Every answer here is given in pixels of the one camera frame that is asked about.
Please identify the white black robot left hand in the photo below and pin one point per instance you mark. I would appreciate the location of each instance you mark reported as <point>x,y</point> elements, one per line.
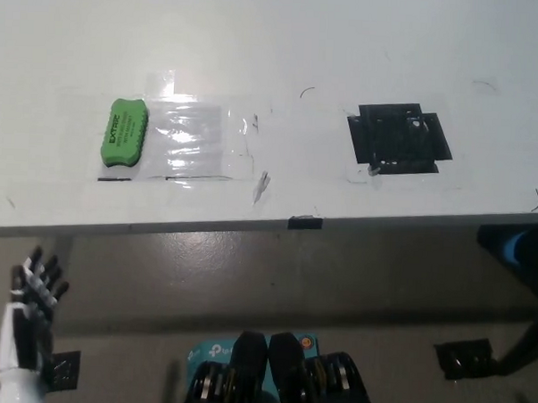
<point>19,338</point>

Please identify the green whiteboard eraser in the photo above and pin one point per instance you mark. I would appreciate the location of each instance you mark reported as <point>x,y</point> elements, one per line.
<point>122,132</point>

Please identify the black blue object under desk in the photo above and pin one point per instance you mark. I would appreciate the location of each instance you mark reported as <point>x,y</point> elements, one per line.
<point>504,243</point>

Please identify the teal router box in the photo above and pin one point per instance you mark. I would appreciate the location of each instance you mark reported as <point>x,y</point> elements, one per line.
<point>209,350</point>

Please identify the clear plastic tape sheet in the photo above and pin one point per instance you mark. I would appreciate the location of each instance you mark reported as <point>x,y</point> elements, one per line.
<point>187,135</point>

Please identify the small black tape piece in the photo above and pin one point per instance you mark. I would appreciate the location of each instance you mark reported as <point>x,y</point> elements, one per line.
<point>305,223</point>

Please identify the black tape square patch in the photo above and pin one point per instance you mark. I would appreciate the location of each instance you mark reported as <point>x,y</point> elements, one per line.
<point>397,138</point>

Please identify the black floor tape patch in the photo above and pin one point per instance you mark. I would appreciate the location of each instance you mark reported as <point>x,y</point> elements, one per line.
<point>463,359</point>

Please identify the black table leg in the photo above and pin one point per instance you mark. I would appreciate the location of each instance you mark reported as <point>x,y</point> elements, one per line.
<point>528,342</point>

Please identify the black floor bracket left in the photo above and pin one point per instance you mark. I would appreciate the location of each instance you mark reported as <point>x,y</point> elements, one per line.
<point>65,371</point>

